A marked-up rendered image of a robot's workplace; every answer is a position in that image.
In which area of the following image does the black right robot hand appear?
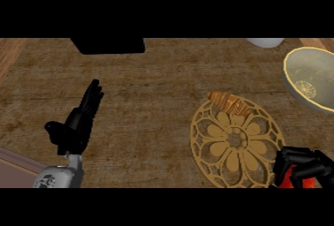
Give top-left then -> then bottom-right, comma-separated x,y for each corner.
269,146 -> 334,189

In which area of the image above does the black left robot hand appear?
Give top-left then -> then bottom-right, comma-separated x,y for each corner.
43,79 -> 107,156

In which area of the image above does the red tomato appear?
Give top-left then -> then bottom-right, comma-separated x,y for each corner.
278,165 -> 324,189

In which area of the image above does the round tan openwork placemat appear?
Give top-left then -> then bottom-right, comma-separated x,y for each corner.
189,94 -> 287,189

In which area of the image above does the grey bowl with yellow rim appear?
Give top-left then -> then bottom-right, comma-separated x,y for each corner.
283,46 -> 334,115

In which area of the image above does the mauve flat panel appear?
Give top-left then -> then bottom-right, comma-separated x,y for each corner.
0,146 -> 51,189

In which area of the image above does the brown striped croissant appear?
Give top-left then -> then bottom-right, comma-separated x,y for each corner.
206,91 -> 254,117

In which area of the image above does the black box appliance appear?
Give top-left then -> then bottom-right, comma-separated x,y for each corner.
70,37 -> 148,56

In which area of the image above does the pale grey round object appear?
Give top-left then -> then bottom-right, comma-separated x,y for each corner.
246,37 -> 286,49

